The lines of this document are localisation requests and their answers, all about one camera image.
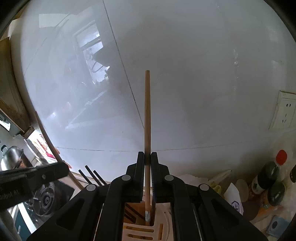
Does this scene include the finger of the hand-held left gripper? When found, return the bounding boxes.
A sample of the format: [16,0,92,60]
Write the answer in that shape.
[0,162,70,212]

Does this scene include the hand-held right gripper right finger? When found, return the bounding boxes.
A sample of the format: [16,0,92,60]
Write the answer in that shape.
[151,152,269,241]

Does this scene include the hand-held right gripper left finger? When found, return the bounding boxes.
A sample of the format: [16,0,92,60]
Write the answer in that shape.
[26,152,145,241]

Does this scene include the dark brown chopstick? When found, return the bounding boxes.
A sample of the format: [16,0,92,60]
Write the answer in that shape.
[79,170,94,186]
[85,165,103,186]
[93,170,108,185]

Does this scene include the wooden chopstick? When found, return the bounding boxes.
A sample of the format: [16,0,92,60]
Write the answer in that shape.
[35,111,83,189]
[144,70,152,226]

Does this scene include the cream round utensil holder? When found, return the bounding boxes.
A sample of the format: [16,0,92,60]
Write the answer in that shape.
[98,181,177,241]

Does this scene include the black glass gas stove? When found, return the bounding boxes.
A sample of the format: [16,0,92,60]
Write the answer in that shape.
[7,178,75,232]

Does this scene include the stainless steel pot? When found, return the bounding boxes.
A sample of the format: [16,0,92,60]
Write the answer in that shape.
[0,146,25,171]

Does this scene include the clear plastic bag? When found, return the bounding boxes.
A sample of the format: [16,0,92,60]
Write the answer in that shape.
[180,169,233,188]

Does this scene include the blue base cabinet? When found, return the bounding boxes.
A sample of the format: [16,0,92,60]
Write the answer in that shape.
[13,207,31,235]

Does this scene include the yellow green carton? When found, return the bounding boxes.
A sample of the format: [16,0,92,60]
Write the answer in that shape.
[209,184,222,195]

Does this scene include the white packet with blue logo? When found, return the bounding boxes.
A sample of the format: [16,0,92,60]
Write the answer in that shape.
[224,183,244,216]

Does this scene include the dark lid glass jar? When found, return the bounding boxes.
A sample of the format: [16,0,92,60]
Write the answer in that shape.
[252,161,279,195]

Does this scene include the orange label dark bottle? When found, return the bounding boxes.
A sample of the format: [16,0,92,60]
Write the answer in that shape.
[257,181,286,223]

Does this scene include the red cap dark bottle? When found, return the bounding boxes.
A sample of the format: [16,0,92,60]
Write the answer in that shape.
[276,149,289,172]

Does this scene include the brown wall cabinet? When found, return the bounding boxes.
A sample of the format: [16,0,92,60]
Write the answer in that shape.
[0,37,35,137]

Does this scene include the white wall socket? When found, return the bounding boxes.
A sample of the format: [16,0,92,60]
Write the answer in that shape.
[269,91,296,130]

